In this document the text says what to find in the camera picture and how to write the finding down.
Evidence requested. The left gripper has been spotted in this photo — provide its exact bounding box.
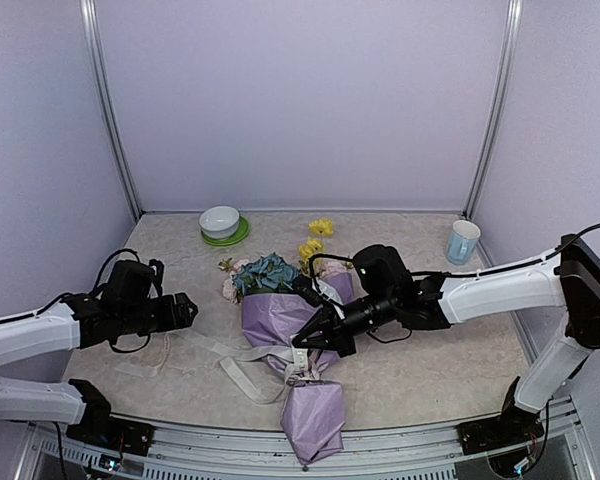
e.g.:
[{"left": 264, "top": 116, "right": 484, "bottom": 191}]
[{"left": 119, "top": 291, "right": 197, "bottom": 335}]

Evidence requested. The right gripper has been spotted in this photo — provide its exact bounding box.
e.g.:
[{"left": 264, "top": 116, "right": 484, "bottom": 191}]
[{"left": 291, "top": 290, "right": 398, "bottom": 359}]

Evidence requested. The pink fake rose bunch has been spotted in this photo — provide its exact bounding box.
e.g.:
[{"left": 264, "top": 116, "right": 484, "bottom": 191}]
[{"left": 218, "top": 258, "right": 250, "bottom": 304}]

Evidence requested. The clear printed cellophane wrap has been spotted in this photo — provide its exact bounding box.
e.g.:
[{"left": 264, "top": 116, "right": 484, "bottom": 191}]
[{"left": 114, "top": 332, "right": 331, "bottom": 406}]

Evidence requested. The blue fake flower bunch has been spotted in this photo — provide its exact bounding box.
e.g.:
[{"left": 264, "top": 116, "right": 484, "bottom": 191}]
[{"left": 232, "top": 253, "right": 301, "bottom": 297}]

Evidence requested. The purple wrapping paper sheet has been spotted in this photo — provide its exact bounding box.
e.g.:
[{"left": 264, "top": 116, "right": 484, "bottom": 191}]
[{"left": 241, "top": 293, "right": 345, "bottom": 466}]

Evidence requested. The yellow fake flower stem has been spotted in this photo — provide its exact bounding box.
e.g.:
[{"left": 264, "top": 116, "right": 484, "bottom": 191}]
[{"left": 298, "top": 218, "right": 334, "bottom": 274}]

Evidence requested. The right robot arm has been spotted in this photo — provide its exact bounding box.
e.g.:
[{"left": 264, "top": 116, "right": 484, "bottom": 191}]
[{"left": 292, "top": 233, "right": 600, "bottom": 444}]

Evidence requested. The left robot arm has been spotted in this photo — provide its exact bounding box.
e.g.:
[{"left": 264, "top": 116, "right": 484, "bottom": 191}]
[{"left": 0, "top": 248, "right": 198, "bottom": 445}]

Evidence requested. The white ceramic bowl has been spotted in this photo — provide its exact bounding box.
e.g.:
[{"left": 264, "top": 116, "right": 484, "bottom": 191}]
[{"left": 199, "top": 206, "right": 240, "bottom": 240}]

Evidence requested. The green plate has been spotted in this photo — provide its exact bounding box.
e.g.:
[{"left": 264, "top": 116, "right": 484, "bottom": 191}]
[{"left": 201, "top": 216, "right": 250, "bottom": 247}]

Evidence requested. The light blue mug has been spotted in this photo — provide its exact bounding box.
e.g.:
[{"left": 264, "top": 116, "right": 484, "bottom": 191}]
[{"left": 446, "top": 220, "right": 481, "bottom": 265}]

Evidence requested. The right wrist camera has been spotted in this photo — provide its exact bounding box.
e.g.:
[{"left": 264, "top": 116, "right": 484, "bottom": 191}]
[{"left": 292, "top": 275, "right": 342, "bottom": 307}]

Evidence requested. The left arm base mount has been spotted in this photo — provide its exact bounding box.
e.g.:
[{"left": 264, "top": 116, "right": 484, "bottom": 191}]
[{"left": 66, "top": 417, "right": 155, "bottom": 457}]

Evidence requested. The front aluminium rail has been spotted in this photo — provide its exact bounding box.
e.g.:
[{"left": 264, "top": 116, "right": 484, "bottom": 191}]
[{"left": 16, "top": 397, "right": 597, "bottom": 479}]

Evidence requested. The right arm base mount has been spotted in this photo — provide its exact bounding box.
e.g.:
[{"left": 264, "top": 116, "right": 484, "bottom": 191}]
[{"left": 456, "top": 417, "right": 544, "bottom": 455}]

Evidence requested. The left aluminium frame post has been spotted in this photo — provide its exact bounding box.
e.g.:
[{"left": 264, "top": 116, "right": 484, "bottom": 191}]
[{"left": 80, "top": 0, "right": 143, "bottom": 222}]

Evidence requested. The aluminium frame post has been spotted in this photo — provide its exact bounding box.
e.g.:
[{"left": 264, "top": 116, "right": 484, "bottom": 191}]
[
  {"left": 80, "top": 0, "right": 143, "bottom": 222},
  {"left": 463, "top": 0, "right": 524, "bottom": 220}
]

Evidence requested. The right aluminium frame post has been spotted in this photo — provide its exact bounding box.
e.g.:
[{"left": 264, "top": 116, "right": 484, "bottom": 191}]
[{"left": 463, "top": 0, "right": 524, "bottom": 220}]

